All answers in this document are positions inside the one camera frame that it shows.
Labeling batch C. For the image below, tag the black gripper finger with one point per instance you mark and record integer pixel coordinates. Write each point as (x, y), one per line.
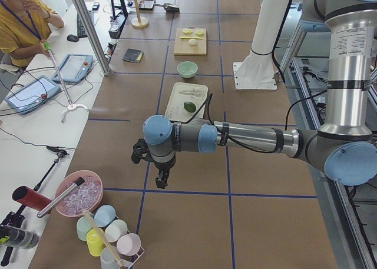
(161, 182)

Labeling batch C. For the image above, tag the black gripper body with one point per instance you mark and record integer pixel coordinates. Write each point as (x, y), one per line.
(164, 166)

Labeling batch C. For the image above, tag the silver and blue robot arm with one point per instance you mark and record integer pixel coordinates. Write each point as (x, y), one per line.
(341, 147)

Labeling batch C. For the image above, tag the pink bowl with ice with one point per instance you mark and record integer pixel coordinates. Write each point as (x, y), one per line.
(87, 196)

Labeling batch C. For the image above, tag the light green bowl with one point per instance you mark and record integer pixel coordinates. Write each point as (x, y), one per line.
(187, 69)

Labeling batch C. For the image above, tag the white cup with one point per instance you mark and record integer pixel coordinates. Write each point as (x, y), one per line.
(115, 230)

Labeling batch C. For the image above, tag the green avocado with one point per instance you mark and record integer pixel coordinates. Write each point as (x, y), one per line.
(190, 107)

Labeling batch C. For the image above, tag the blue cup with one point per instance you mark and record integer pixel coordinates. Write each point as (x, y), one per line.
(105, 215)

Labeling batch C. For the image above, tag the pink cup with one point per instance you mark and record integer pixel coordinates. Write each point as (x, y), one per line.
(129, 244)

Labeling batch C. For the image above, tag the white rectangular tray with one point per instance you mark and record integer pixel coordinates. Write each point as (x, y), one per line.
(185, 101)

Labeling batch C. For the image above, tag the wooden stick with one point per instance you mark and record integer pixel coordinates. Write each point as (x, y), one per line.
(113, 252)

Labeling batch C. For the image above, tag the metal tube tool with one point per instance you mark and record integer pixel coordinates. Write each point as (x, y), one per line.
(59, 198)

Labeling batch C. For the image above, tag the green cup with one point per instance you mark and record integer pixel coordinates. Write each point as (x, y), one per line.
(83, 226)

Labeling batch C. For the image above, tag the yellow cup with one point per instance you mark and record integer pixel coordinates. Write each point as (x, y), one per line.
(94, 243)

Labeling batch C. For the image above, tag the grey cup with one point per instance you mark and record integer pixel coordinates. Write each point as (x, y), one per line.
(107, 261)

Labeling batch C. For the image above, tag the reacher grabber tool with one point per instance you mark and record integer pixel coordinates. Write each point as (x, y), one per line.
(71, 106)

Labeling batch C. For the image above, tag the bamboo cutting board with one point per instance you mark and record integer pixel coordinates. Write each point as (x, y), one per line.
(182, 48)

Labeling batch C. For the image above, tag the yellow plastic knife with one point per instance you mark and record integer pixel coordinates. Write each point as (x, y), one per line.
(191, 37)

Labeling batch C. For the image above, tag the blue teach pendant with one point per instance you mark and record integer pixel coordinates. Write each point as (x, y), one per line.
(33, 95)
(75, 67)

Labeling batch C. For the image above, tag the wooden mug tree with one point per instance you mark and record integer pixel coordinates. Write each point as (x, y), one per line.
(139, 22)

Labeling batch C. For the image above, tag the black power box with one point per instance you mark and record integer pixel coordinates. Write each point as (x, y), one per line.
(117, 25)

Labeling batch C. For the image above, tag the black tripod stand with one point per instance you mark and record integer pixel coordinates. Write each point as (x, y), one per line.
(16, 218)

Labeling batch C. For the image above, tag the black computer mouse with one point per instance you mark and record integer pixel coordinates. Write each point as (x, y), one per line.
(72, 38)

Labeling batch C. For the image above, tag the metal scoop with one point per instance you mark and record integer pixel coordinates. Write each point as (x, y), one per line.
(169, 8)

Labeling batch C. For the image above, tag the dark tray with glasses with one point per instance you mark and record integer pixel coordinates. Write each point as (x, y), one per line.
(147, 5)

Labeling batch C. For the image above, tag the person in yellow shirt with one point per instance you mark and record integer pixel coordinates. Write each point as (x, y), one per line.
(25, 27)

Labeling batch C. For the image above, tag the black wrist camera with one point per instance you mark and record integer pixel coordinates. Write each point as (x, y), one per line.
(140, 151)

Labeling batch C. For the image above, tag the wire cup rack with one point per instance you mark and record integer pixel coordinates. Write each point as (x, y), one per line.
(129, 260)

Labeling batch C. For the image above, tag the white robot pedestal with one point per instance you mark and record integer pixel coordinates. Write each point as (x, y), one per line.
(257, 69)

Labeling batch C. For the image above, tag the aluminium frame post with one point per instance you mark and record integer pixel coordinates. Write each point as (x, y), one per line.
(81, 8)

